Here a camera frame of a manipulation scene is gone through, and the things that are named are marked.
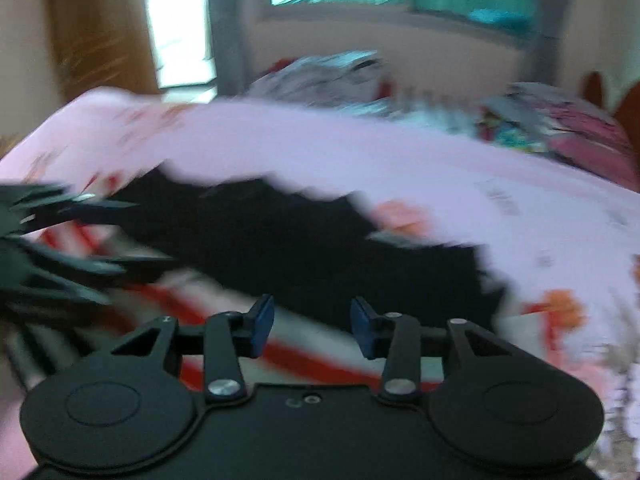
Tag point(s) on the pile of loose clothes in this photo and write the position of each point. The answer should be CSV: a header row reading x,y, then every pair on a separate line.
x,y
320,75

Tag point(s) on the pink floral bedsheet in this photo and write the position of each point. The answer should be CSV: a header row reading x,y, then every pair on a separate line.
x,y
350,160

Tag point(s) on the red and white headboard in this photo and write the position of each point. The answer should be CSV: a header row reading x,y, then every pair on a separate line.
x,y
595,90

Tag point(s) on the stack of folded clothes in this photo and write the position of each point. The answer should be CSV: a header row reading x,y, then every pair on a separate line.
x,y
575,125

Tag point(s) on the brown wooden door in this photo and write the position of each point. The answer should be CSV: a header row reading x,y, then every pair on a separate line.
x,y
100,35

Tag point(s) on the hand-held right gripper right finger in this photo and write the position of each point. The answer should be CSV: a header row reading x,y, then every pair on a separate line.
x,y
362,327

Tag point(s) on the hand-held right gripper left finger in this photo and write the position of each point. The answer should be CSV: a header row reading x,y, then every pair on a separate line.
x,y
262,325

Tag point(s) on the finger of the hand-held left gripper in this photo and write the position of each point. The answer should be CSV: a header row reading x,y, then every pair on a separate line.
x,y
75,270
50,205

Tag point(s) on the grey window curtain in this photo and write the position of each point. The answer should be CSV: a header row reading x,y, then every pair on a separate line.
x,y
227,20

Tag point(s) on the teal cloth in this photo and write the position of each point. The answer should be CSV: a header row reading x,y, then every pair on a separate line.
x,y
500,17

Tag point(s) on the striped cartoon sweater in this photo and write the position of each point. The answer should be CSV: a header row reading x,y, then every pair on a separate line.
x,y
275,240

